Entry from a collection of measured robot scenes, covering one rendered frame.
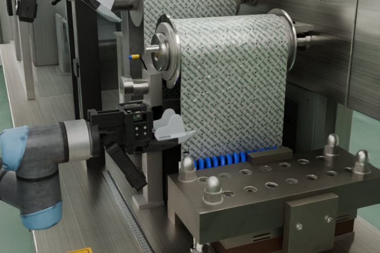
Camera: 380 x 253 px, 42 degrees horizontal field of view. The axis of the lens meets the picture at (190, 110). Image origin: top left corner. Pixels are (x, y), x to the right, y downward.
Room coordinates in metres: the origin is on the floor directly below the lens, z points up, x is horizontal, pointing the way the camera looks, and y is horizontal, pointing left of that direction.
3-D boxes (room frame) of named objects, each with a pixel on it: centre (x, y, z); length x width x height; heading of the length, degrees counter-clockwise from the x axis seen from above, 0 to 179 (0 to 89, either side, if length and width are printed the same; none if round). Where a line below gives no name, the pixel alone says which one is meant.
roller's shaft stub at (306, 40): (1.09, -0.23, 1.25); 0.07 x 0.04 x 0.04; 112
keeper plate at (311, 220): (0.79, -0.22, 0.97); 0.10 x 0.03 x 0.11; 112
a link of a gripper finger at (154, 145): (0.88, 0.07, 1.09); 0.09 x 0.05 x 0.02; 111
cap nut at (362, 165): (0.89, -0.34, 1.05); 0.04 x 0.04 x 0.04
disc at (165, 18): (0.98, 0.05, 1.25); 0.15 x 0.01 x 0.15; 22
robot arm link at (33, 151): (0.82, 0.28, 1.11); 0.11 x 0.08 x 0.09; 112
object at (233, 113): (0.97, -0.09, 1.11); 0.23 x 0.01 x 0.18; 112
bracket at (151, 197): (0.99, 0.10, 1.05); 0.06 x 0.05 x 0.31; 112
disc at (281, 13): (1.07, -0.19, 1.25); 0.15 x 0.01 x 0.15; 22
